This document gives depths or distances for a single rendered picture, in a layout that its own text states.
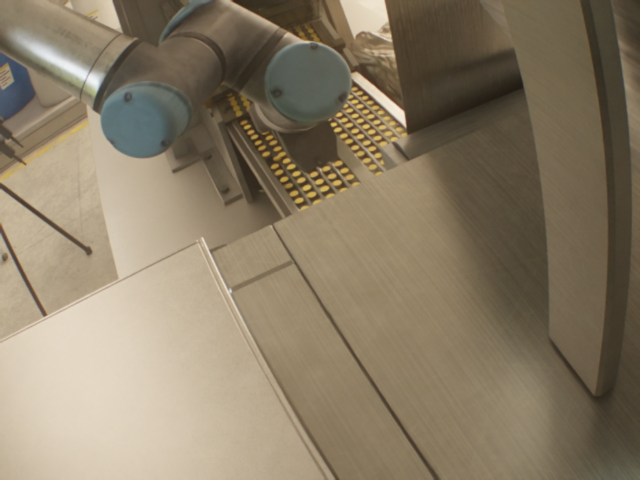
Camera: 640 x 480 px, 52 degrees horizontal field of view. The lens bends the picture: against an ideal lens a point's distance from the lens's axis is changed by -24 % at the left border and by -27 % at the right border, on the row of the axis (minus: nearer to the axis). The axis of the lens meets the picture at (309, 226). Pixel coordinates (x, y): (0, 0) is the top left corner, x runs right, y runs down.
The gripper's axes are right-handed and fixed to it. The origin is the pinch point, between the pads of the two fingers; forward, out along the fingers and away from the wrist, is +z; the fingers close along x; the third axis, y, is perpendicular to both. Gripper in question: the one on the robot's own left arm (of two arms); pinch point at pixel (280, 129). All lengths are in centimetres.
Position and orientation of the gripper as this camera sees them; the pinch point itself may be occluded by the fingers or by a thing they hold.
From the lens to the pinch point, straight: 120.0
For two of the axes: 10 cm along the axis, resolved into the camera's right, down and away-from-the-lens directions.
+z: -1.5, -0.3, 9.9
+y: -4.1, -9.1, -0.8
